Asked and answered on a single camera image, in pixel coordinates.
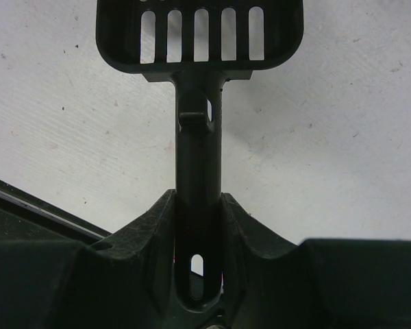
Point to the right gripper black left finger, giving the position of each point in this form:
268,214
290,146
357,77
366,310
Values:
121,281

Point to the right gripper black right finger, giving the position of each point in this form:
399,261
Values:
270,282

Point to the black slotted scoop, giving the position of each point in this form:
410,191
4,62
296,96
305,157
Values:
198,46

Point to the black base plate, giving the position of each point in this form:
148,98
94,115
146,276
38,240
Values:
25,217

